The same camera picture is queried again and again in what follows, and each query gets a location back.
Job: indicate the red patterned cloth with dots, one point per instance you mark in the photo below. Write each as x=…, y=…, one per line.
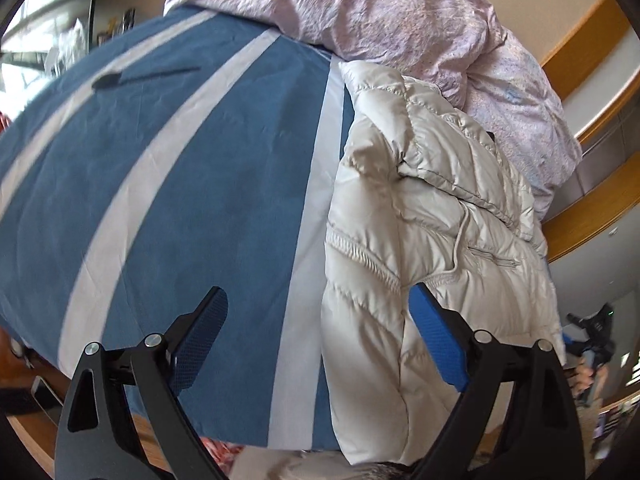
x=220, y=457

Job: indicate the white smartphone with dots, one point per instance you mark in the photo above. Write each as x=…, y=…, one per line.
x=47, y=394

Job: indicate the window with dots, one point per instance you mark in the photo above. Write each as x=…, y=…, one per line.
x=35, y=30

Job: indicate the white puffer jacket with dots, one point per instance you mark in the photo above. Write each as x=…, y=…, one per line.
x=400, y=240

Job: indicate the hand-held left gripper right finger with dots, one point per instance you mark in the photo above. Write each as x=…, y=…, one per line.
x=438, y=341

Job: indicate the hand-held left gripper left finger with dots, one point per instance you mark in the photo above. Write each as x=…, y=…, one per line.
x=199, y=336

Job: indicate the pink floral duvet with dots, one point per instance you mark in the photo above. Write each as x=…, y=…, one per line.
x=400, y=25

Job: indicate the blue white striped bed sheet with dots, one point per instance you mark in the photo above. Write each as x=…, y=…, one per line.
x=190, y=185

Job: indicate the person's right hand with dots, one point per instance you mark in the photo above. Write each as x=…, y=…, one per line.
x=582, y=379

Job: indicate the wooden wall trim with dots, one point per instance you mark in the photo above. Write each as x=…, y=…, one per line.
x=595, y=200

